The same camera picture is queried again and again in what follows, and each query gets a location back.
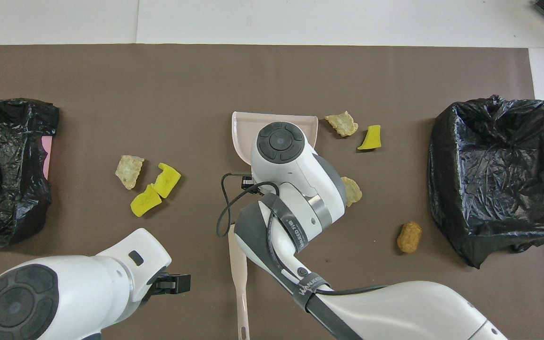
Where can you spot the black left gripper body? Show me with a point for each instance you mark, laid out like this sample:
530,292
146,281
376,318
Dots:
158,285

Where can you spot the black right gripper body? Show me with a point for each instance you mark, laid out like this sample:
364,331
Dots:
247,182

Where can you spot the beige plastic dustpan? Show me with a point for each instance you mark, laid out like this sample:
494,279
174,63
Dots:
248,130

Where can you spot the beige brush black bristles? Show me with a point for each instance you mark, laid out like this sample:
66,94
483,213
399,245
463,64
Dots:
241,302

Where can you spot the yellow sponge piece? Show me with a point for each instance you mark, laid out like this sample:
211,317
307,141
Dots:
144,203
371,139
168,180

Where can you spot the beige sponge chunk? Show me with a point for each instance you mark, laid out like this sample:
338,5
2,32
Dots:
353,191
129,172
344,125

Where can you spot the brown oval sponge piece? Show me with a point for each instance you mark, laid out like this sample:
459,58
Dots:
409,237

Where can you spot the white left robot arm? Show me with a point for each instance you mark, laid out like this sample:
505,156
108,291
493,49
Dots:
64,293

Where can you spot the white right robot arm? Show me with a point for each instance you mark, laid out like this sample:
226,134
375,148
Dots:
395,311

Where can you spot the black bag pink bin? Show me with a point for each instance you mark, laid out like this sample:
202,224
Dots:
12,189

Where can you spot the black bag lined bin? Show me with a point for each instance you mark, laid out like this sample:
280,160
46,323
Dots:
494,179

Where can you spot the brown table mat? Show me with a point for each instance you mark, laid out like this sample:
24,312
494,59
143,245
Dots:
111,94

